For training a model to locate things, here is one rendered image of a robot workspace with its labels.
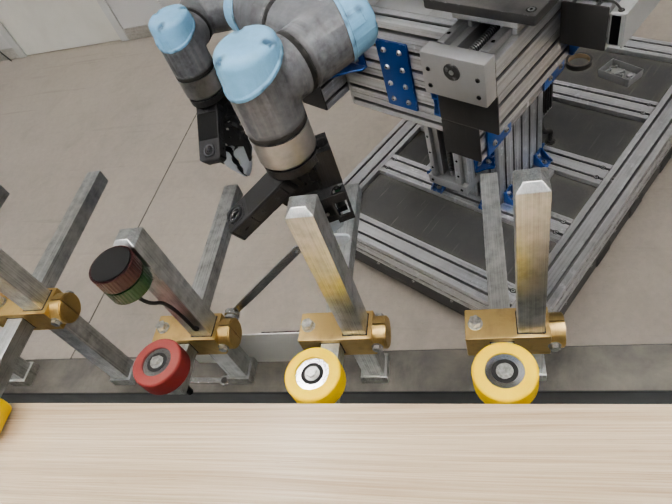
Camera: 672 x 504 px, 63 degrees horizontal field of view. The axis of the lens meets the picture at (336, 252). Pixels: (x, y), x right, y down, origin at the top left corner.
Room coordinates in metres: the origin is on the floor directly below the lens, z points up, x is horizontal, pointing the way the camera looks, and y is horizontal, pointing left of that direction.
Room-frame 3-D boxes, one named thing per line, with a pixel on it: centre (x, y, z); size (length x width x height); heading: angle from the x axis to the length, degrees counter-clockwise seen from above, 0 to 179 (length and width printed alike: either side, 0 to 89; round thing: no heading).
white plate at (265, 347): (0.58, 0.21, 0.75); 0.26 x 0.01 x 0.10; 66
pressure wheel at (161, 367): (0.51, 0.31, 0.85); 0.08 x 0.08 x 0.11
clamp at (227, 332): (0.57, 0.27, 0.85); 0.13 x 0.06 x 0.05; 66
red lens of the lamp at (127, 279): (0.52, 0.26, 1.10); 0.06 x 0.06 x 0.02
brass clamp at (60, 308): (0.68, 0.49, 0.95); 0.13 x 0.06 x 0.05; 66
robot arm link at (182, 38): (0.97, 0.10, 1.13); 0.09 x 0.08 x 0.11; 153
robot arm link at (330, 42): (0.61, -0.08, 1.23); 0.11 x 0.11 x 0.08; 23
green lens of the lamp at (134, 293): (0.52, 0.26, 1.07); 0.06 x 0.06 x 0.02
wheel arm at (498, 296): (0.46, -0.21, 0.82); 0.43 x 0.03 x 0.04; 156
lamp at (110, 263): (0.52, 0.26, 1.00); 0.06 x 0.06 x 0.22; 66
